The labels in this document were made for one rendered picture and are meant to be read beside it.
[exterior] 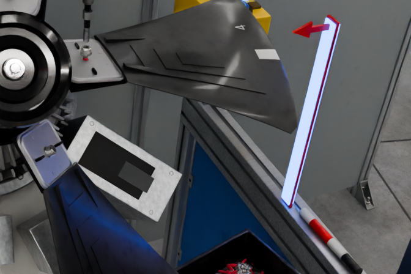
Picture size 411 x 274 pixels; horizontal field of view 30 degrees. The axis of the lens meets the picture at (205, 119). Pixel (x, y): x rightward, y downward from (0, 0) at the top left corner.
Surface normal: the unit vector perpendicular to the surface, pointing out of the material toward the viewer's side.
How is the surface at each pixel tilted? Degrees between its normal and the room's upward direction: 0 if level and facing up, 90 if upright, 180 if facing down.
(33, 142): 54
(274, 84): 25
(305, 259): 90
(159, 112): 90
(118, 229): 47
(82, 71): 7
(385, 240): 0
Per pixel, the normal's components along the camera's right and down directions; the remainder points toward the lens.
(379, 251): 0.13, -0.81
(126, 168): 0.43, -0.08
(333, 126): 0.46, 0.57
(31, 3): -0.40, -0.26
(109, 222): 0.83, -0.45
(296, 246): -0.88, 0.18
